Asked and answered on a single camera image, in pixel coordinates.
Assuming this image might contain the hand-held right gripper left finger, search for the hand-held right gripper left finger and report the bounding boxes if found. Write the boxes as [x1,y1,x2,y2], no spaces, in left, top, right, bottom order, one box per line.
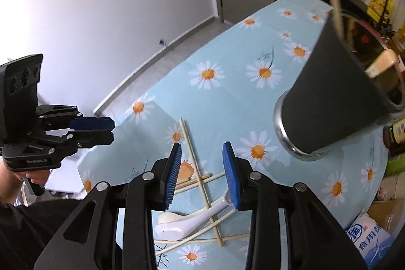
[34,143,183,270]

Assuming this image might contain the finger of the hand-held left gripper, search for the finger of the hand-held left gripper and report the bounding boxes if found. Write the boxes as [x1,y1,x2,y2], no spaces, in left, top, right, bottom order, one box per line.
[45,130,115,155]
[35,105,116,132]

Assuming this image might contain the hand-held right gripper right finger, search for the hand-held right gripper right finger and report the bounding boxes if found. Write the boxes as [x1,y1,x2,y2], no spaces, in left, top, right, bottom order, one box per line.
[222,141,368,270]

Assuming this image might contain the wooden chopstick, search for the wooden chopstick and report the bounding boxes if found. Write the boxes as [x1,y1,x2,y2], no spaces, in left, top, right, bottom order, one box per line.
[175,173,212,190]
[154,208,238,256]
[154,232,251,245]
[327,0,345,38]
[184,128,211,209]
[173,172,227,195]
[179,117,225,248]

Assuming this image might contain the dark utensil holder cup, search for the dark utensil holder cup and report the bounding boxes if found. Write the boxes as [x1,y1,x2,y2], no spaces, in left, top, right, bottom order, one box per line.
[274,12,405,163]

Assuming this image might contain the person's left forearm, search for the person's left forearm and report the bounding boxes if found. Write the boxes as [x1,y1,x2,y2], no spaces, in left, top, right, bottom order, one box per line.
[0,160,20,205]

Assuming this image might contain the person's left hand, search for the person's left hand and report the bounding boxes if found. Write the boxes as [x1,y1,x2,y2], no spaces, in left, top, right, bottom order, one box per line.
[13,167,52,195]

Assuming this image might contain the blue daisy tablecloth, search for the blue daisy tablecloth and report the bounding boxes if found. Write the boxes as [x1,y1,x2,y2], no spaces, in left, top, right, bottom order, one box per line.
[77,0,390,270]

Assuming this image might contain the person's black clothing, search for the person's black clothing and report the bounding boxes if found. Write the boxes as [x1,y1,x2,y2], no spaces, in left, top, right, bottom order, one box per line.
[0,199,92,270]

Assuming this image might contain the white blue salt bag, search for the white blue salt bag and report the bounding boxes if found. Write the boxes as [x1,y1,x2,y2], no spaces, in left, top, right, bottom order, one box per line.
[343,210,401,270]

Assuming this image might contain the green packet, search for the green packet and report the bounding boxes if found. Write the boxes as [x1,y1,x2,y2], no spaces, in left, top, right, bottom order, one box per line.
[384,156,405,177]

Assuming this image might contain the row of condiment bottles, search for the row of condiment bottles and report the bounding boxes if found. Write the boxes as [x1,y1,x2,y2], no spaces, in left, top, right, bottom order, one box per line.
[381,116,405,160]

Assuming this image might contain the yellow bottle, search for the yellow bottle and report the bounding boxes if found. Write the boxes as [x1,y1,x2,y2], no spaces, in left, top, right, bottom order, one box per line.
[369,0,396,22]

